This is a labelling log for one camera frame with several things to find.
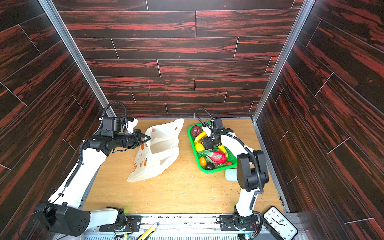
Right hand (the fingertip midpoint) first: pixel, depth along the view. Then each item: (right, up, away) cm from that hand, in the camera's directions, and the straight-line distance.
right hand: (213, 138), depth 96 cm
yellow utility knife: (-36, -45, -26) cm, 63 cm away
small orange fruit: (-7, -14, -6) cm, 17 cm away
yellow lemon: (-9, -5, -1) cm, 11 cm away
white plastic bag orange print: (-29, -6, -28) cm, 41 cm away
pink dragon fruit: (+2, -11, -8) cm, 14 cm away
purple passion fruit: (-12, +5, +2) cm, 13 cm away
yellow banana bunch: (-9, +1, +2) cm, 9 cm away
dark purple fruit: (-3, -16, -8) cm, 18 cm away
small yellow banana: (+6, -7, 0) cm, 10 cm away
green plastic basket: (-3, -13, -7) cm, 15 cm away
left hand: (-35, +1, -23) cm, 41 cm away
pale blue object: (+9, -21, -9) cm, 25 cm away
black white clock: (+28, -40, -26) cm, 56 cm away
